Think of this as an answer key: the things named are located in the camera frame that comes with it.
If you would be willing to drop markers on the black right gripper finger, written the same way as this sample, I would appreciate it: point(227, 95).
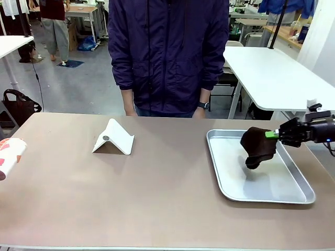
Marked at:
point(290, 126)
point(282, 139)

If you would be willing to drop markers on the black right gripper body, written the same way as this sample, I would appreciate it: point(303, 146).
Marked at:
point(318, 132)

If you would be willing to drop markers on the dark brown towel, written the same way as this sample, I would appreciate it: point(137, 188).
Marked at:
point(259, 146)

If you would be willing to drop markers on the person's right forearm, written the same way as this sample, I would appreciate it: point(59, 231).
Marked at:
point(127, 98)

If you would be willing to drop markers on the person's left forearm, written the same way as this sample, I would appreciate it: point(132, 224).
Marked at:
point(206, 95)

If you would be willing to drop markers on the person's left hand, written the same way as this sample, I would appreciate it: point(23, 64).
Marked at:
point(200, 113)

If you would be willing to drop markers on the person's right hand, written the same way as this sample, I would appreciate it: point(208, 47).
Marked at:
point(130, 112)

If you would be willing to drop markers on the silver metal tray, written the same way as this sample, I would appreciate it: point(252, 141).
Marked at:
point(274, 188)

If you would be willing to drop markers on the large white work table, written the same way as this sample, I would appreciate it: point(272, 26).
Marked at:
point(272, 78)

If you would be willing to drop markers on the black folding chair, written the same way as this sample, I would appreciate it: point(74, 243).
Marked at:
point(227, 78)

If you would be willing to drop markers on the black wristwatch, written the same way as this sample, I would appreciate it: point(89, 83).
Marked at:
point(204, 105)

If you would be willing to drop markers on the wooden workbench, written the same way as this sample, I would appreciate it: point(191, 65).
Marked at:
point(285, 35)

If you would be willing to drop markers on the dark blue box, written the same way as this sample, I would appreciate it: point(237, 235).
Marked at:
point(303, 34)

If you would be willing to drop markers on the clear plastic drink cup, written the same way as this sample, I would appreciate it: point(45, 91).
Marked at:
point(294, 28)

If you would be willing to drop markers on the black vertical pole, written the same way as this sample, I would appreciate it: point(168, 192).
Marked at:
point(277, 23)

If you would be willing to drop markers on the bystander in blue jacket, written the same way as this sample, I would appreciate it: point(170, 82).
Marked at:
point(288, 8)

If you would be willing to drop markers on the person in navy jacket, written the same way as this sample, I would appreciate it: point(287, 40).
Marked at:
point(167, 52)

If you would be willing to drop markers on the white folded roller stand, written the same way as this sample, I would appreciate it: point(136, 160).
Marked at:
point(115, 141)

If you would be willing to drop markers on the blue plastic bag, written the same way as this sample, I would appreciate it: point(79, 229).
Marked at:
point(87, 44)

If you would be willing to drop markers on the blue floor mat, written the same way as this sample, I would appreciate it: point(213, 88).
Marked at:
point(70, 63)

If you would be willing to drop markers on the wooden top background table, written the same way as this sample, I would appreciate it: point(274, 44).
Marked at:
point(83, 11)

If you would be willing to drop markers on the bystander in grey trousers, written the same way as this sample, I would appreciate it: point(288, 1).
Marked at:
point(55, 28)

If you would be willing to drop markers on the black tote bag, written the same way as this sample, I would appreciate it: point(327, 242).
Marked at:
point(18, 107)

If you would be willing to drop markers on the small white side table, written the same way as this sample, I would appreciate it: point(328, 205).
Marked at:
point(13, 44)

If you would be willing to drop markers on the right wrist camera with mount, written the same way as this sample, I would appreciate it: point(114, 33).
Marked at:
point(318, 111)

